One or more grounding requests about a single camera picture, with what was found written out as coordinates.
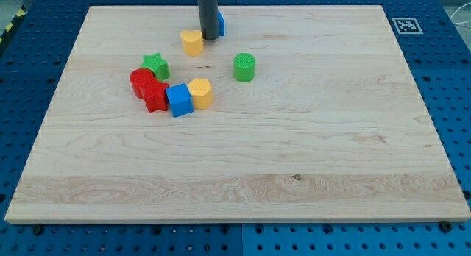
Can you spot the blue triangle block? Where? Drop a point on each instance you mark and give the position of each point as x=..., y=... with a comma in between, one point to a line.
x=221, y=24

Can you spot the yellow hexagon block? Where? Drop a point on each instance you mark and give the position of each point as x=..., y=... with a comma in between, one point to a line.
x=201, y=93

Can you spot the blue cube block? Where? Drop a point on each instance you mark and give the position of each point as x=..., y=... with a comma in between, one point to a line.
x=180, y=100

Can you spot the green cylinder block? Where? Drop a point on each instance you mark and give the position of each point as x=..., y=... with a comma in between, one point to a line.
x=244, y=67

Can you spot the yellow heart block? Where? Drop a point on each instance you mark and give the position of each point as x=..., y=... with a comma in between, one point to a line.
x=192, y=42

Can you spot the green star block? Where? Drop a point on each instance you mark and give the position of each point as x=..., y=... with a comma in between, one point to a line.
x=157, y=65

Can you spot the wooden board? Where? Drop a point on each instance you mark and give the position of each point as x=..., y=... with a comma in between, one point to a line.
x=331, y=129

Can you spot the red star block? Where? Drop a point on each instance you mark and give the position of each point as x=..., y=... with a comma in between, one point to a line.
x=154, y=95

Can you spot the red cylinder block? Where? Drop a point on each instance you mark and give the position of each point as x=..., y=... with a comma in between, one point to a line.
x=140, y=77

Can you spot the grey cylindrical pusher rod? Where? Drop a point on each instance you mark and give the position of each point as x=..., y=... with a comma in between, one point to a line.
x=208, y=18

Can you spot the white fiducial marker tag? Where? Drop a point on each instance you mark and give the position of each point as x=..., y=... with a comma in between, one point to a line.
x=407, y=26

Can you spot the yellow black hazard tape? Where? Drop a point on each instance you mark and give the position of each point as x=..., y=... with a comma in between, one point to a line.
x=12, y=27

